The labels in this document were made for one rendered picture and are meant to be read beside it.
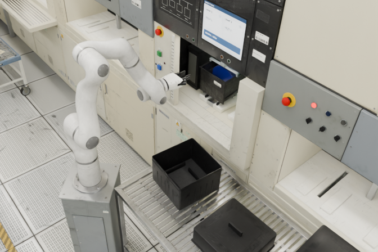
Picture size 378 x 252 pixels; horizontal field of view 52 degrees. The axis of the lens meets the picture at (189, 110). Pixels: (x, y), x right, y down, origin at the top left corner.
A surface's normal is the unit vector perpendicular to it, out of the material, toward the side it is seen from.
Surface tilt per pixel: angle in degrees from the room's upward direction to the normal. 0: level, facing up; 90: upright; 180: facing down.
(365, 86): 90
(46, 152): 0
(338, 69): 90
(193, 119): 0
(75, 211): 90
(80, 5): 90
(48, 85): 0
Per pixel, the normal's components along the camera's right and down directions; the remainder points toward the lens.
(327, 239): 0.04, -0.78
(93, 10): 0.65, 0.50
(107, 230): -0.08, 0.62
